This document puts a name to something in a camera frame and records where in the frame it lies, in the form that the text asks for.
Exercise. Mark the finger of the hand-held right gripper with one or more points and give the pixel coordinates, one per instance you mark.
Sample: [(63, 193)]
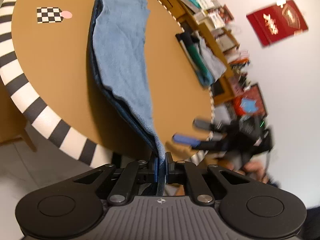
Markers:
[(185, 139), (201, 123)]

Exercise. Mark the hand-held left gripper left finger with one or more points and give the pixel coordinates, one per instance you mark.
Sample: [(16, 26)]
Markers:
[(156, 167)]

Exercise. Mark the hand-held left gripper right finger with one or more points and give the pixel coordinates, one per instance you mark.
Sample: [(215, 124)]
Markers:
[(167, 170)]

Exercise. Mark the light blue knit garment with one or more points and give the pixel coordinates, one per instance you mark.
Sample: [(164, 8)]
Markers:
[(206, 80)]

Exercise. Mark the blue denim jeans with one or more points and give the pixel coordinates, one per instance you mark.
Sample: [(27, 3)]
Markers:
[(120, 50)]

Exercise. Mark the person's right hand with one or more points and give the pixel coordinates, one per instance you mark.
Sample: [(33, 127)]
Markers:
[(255, 168)]

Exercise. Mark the red and blue printed package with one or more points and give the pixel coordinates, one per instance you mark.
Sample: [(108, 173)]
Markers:
[(260, 100)]

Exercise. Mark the grey cloth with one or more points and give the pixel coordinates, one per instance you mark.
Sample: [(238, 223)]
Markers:
[(212, 60)]

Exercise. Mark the green cloth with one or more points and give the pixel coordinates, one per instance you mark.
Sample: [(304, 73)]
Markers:
[(196, 55)]

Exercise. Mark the dark navy cloth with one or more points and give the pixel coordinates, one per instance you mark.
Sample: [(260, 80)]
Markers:
[(185, 38)]

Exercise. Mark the wooden drawer cabinet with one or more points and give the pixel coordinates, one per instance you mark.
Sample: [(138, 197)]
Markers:
[(172, 2)]

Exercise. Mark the round brown striped-rim table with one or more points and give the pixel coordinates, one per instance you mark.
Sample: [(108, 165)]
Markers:
[(50, 67)]

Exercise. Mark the checkerboard marker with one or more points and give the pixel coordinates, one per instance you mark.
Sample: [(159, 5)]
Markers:
[(48, 15)]

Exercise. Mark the red wall hanging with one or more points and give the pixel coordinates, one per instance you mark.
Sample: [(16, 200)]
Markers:
[(275, 22)]

